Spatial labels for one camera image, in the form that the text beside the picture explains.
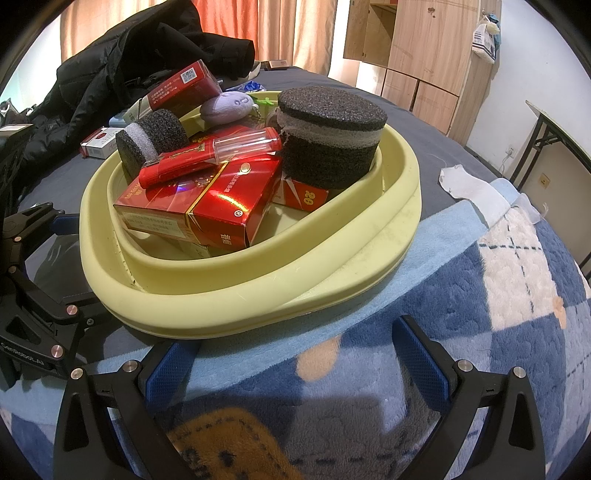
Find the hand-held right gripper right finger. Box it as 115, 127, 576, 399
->
392, 315, 546, 480

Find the beige curtain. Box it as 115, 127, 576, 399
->
249, 0, 352, 85
59, 0, 140, 63

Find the long red cigarette carton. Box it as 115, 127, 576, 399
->
122, 60, 221, 122

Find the blue checked printed blanket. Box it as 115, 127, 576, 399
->
0, 178, 591, 480

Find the purple plush toy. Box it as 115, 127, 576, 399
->
199, 90, 259, 127

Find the metal frame desk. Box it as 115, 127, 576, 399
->
510, 99, 591, 195

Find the white plastic bag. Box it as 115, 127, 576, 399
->
470, 11, 502, 64

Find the shiny red cigarette box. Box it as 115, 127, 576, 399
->
113, 159, 283, 248

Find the red tube clear cap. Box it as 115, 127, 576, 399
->
139, 141, 223, 189

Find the black padded jacket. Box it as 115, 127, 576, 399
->
22, 0, 257, 161

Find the clear plastic tube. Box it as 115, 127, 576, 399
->
210, 128, 284, 164

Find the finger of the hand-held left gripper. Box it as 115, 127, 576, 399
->
2, 202, 84, 244
9, 272, 100, 366

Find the large black grey foam cylinder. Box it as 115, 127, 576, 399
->
277, 87, 387, 190

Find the orange curtain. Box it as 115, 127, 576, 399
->
191, 0, 260, 40

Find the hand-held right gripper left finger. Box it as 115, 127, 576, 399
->
54, 340, 201, 480

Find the pale yellow plastic basin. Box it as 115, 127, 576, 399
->
79, 90, 422, 341

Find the wooden wardrobe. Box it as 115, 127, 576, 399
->
342, 0, 502, 148

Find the blue packet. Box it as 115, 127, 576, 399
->
226, 79, 267, 93

